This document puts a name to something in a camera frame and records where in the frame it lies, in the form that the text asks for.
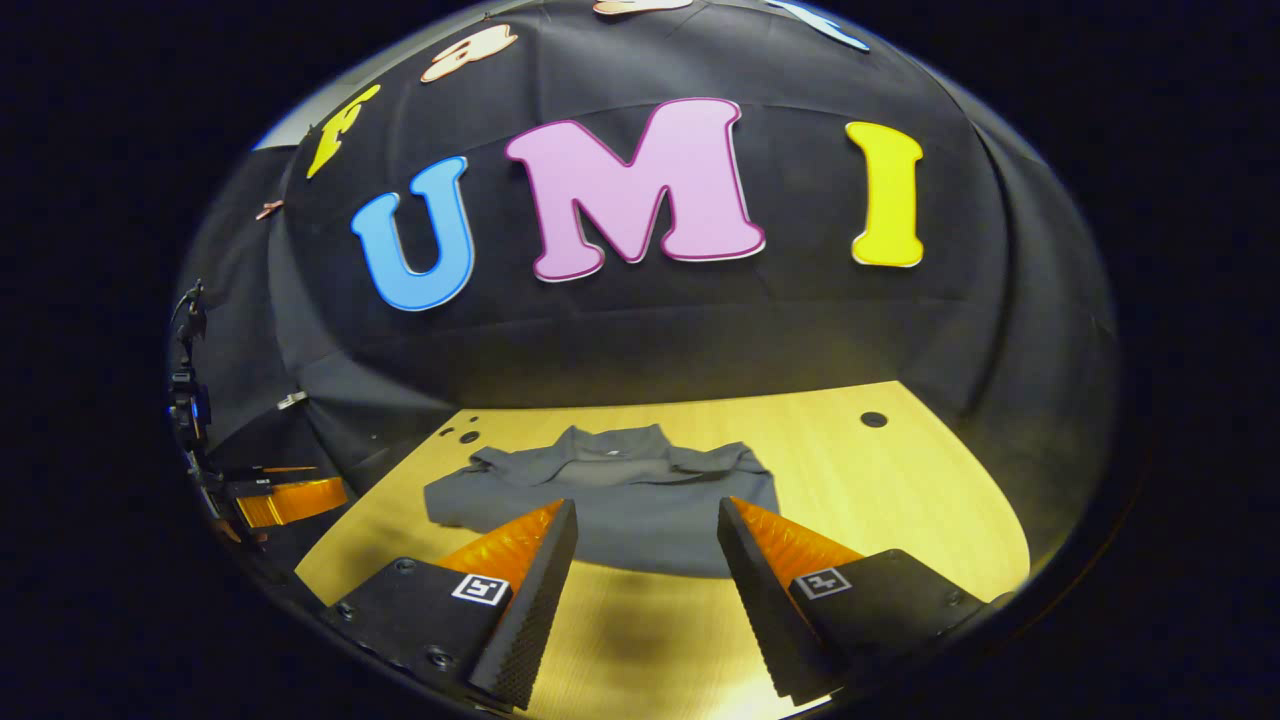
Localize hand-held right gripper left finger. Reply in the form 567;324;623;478
320;498;582;712

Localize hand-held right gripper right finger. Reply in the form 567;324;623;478
716;496;1013;707

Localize grey polo shirt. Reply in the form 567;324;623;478
423;424;781;580

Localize black backdrop cloth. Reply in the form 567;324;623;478
170;0;1119;561

